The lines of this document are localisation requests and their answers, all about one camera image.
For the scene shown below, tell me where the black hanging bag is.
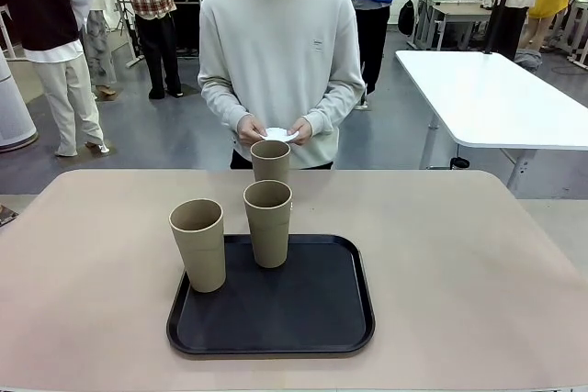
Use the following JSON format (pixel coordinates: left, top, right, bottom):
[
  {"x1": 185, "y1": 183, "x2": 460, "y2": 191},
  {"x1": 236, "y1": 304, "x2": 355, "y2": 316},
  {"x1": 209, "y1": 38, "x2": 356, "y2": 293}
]
[{"x1": 397, "y1": 0, "x2": 417, "y2": 36}]

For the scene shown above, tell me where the person in cream sweater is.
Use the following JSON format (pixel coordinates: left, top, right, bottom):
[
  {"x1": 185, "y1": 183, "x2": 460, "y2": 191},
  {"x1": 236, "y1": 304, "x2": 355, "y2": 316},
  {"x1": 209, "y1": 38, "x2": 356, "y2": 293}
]
[{"x1": 197, "y1": 0, "x2": 367, "y2": 171}]

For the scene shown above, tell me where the person's left hand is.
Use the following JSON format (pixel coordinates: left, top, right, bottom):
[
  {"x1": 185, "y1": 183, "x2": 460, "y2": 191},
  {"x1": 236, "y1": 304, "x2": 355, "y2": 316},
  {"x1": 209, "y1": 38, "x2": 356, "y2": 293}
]
[{"x1": 287, "y1": 116, "x2": 313, "y2": 146}]

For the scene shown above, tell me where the grey background work desk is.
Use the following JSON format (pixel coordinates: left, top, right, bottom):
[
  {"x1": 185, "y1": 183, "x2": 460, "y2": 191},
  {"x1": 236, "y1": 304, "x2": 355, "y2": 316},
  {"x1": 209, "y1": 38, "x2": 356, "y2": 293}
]
[{"x1": 413, "y1": 0, "x2": 495, "y2": 51}]

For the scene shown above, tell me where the white scalloped paper coaster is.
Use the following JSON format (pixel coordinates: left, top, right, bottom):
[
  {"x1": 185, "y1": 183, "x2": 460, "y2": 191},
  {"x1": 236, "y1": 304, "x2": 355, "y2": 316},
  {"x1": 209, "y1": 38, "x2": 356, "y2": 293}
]
[{"x1": 258, "y1": 126, "x2": 300, "y2": 143}]

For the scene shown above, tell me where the grey cloth heap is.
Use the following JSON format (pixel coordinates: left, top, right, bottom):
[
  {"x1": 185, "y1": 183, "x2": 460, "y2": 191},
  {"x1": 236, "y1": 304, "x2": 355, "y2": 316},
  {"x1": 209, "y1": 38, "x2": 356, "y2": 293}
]
[{"x1": 513, "y1": 48, "x2": 543, "y2": 73}]

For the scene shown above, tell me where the person in patterned skirt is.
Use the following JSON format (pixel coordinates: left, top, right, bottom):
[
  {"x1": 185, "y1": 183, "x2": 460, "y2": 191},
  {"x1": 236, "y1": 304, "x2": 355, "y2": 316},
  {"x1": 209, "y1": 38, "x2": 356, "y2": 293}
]
[{"x1": 68, "y1": 0, "x2": 119, "y2": 99}]

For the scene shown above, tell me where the large white table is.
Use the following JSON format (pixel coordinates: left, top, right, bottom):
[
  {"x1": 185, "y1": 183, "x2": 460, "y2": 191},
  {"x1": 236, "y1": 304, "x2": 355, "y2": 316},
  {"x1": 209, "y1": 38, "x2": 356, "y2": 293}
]
[{"x1": 394, "y1": 50, "x2": 588, "y2": 191}]

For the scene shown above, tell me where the person's left forearm cream sleeve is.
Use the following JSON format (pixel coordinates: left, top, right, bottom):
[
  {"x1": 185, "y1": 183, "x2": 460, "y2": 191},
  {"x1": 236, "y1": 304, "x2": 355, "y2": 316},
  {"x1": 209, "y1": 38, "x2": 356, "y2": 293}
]
[{"x1": 302, "y1": 79, "x2": 367, "y2": 136}]

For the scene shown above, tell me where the tall beige paper cup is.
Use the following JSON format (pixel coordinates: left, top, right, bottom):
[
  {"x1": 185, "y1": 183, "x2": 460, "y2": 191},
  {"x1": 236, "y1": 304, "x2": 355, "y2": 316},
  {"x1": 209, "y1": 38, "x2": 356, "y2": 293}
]
[
  {"x1": 169, "y1": 198, "x2": 228, "y2": 295},
  {"x1": 250, "y1": 139, "x2": 292, "y2": 187},
  {"x1": 243, "y1": 180, "x2": 294, "y2": 270}
]

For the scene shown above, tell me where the black plastic serving tray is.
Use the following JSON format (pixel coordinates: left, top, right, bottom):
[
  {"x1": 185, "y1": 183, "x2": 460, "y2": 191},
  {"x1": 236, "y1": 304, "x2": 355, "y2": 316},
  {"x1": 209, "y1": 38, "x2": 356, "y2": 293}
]
[{"x1": 165, "y1": 233, "x2": 377, "y2": 356}]

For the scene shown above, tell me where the person's right hand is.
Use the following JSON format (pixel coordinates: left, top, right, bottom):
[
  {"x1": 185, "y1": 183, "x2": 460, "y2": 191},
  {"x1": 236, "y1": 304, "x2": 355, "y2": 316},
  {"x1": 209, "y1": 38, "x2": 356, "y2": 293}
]
[{"x1": 237, "y1": 114, "x2": 268, "y2": 148}]

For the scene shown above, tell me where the person's right forearm cream sleeve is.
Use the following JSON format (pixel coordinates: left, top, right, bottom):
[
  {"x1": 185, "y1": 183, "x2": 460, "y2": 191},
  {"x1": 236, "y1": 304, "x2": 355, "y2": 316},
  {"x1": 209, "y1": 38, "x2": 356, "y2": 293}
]
[{"x1": 197, "y1": 77, "x2": 256, "y2": 136}]

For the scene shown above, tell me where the white cylindrical air purifier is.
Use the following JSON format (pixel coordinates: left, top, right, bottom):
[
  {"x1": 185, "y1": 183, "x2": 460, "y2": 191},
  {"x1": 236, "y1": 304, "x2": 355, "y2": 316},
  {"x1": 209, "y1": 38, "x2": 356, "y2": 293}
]
[{"x1": 0, "y1": 50, "x2": 38, "y2": 152}]

